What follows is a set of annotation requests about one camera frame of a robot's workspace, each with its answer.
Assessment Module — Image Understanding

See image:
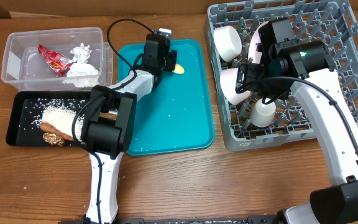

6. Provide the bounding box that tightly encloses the yellow plastic spoon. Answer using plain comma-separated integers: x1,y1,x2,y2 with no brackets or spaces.
172,63,185,75

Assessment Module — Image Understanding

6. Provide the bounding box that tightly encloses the large white plate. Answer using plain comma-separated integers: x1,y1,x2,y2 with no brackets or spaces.
248,22,268,64

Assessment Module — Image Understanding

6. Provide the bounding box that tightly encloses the white plastic cup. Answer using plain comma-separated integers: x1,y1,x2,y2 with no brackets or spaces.
249,99,276,128

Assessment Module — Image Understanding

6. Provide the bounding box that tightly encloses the small white bowl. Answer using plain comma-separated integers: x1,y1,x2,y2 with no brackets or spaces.
213,26,242,62

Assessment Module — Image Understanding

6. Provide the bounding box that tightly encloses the white napkin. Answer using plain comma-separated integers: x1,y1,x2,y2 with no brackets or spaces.
62,43,99,88

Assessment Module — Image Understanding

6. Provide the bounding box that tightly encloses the red snack wrapper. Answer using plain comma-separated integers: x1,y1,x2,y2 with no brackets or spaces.
37,45,73,75

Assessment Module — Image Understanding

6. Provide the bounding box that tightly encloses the white rice pile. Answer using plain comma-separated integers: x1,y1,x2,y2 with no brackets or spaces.
29,98,86,141

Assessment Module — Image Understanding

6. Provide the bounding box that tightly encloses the brown food scrap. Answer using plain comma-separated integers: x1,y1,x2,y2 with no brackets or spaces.
42,133,65,146

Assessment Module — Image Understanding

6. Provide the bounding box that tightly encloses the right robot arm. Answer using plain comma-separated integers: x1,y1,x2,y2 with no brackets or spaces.
235,17,358,223

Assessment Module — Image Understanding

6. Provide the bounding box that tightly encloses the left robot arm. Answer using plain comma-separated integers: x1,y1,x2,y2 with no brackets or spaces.
80,29,177,223

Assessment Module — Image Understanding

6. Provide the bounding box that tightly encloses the grey dishwasher rack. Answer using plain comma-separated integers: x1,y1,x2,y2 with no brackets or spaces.
206,1,358,151

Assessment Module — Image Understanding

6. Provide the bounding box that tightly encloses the clear plastic waste bin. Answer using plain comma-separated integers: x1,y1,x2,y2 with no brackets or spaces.
1,27,113,91

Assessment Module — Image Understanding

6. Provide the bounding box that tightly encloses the teal plastic tray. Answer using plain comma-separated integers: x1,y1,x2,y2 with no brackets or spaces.
127,39,215,156

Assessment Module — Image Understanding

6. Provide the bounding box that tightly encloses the black plastic tray bin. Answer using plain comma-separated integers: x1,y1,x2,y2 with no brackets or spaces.
6,91,90,147

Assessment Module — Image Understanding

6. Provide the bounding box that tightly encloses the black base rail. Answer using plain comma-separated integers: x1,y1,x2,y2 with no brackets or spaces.
57,214,335,224

